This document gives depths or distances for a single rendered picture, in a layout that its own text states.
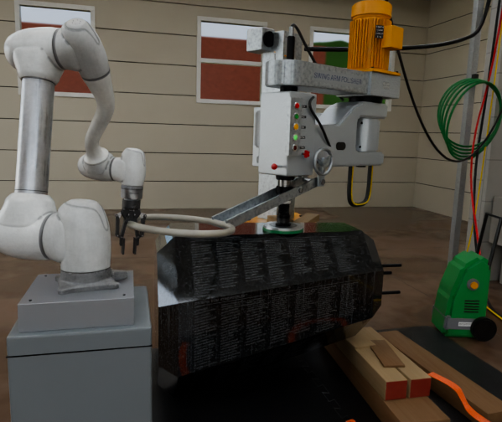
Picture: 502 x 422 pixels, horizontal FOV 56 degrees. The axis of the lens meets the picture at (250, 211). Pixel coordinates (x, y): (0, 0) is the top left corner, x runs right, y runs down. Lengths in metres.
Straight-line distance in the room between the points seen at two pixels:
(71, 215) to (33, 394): 0.53
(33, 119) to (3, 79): 7.02
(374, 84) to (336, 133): 0.40
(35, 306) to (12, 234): 0.27
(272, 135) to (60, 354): 1.48
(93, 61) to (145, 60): 6.87
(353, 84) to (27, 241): 1.86
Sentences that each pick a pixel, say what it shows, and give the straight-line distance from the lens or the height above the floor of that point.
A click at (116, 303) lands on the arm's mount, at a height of 0.87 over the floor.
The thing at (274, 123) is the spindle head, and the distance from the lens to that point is 2.44.
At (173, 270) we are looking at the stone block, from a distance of 2.27.
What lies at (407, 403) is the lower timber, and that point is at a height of 0.13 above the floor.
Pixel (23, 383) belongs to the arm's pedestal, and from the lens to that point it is 1.58.
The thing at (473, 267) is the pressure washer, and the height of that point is 0.52.
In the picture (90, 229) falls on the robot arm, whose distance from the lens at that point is 1.54.
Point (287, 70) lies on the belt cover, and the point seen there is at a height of 1.69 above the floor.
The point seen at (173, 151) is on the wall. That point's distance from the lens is 8.51.
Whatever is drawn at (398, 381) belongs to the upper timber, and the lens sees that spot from 2.52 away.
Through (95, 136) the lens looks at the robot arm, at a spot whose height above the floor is 1.35.
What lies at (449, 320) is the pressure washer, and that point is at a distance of 3.66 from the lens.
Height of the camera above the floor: 1.38
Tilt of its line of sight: 9 degrees down
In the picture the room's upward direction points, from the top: 2 degrees clockwise
